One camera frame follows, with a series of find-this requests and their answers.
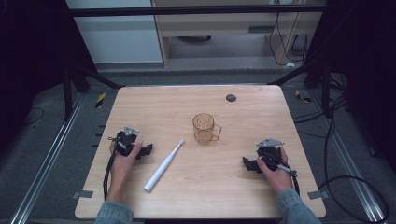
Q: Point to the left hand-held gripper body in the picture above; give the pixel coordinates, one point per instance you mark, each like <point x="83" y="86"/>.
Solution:
<point x="126" y="141"/>

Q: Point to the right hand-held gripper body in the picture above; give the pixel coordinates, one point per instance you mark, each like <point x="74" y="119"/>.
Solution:
<point x="270" y="152"/>

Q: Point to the white electric toothbrush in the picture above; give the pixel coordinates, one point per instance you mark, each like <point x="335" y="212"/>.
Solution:
<point x="163" y="166"/>

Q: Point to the amber transparent cup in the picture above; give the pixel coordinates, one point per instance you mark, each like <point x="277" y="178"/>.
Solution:
<point x="204" y="133"/>

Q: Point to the person's left hand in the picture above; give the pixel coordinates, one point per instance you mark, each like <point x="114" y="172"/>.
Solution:
<point x="122" y="166"/>

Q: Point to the person's right hand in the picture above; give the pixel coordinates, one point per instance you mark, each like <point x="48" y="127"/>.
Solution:
<point x="277" y="179"/>

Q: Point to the black yellow striped tape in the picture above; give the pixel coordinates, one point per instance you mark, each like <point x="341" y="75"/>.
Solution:
<point x="100" y="100"/>
<point x="302" y="96"/>

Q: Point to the grey round table grommet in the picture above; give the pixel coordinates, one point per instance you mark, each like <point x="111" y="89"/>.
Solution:
<point x="231" y="98"/>

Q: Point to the black metal stand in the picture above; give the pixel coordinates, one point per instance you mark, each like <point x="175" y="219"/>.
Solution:
<point x="67" y="93"/>
<point x="325" y="87"/>

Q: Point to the white plug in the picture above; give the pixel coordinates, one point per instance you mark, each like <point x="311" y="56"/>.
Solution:
<point x="290" y="64"/>

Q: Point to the white cabinet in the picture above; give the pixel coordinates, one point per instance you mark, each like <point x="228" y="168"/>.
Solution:
<point x="118" y="40"/>

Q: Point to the dark curtain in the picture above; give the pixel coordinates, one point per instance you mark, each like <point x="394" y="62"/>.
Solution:
<point x="34" y="62"/>
<point x="367" y="62"/>

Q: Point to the light wooden desk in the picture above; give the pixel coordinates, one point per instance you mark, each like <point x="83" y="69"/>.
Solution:
<point x="218" y="26"/>

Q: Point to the black metal crossbar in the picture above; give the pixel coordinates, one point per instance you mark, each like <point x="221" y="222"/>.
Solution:
<point x="186" y="10"/>

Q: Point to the grey metal table bracket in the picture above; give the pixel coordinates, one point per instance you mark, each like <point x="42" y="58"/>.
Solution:
<point x="82" y="194"/>
<point x="318" y="194"/>

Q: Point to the aluminium floor rail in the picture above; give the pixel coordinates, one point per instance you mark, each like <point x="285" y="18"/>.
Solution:
<point x="43" y="168"/>
<point x="351" y="168"/>

